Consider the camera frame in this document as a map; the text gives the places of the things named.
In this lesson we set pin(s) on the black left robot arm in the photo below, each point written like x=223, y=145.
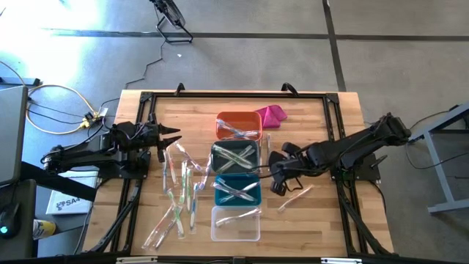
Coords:
x=84, y=154

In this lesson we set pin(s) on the grey metal bench frame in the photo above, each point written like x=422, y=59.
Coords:
x=437, y=170

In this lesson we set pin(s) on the silver frame bracket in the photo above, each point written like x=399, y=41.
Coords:
x=340, y=260
x=135, y=260

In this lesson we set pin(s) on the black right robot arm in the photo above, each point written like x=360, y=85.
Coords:
x=348, y=150

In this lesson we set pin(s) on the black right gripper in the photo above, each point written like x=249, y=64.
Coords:
x=289, y=163

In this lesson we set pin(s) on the orange plastic bin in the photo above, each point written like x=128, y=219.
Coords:
x=242, y=118

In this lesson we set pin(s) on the teal plastic bin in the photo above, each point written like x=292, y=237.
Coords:
x=238, y=203

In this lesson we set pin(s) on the yellow and white can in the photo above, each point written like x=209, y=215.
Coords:
x=44, y=229

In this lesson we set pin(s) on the clear frosted plastic bin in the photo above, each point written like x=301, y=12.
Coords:
x=234, y=232

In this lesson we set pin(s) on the purple toothbrush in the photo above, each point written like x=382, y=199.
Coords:
x=249, y=187
x=187, y=155
x=206, y=172

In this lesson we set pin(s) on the black desk beam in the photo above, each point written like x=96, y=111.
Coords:
x=58, y=181

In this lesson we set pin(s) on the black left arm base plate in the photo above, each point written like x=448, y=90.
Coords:
x=110, y=176

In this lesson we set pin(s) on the black computer mouse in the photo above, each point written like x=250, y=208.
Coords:
x=9, y=220

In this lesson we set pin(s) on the green toothbrush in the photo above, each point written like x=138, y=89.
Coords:
x=249, y=163
x=176, y=214
x=249, y=152
x=183, y=183
x=227, y=149
x=189, y=190

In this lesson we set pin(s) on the pale toothbrush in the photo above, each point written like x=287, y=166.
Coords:
x=234, y=192
x=224, y=186

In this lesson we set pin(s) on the white printed cardboard box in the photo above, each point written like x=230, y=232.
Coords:
x=69, y=207

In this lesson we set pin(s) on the pink folded cloth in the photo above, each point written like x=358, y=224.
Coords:
x=271, y=116

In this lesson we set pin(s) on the black floor fan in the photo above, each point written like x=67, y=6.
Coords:
x=172, y=14

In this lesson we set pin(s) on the grey monitor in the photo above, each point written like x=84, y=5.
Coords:
x=12, y=135

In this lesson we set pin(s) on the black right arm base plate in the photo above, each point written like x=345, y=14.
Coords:
x=372, y=176

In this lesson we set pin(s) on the dark grey floor bar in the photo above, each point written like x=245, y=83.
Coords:
x=22, y=81

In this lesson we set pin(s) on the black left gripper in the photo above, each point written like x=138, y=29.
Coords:
x=154, y=137

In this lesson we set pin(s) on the grey plastic bin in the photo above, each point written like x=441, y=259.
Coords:
x=236, y=144

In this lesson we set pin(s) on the dark desk top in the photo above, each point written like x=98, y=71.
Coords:
x=29, y=212

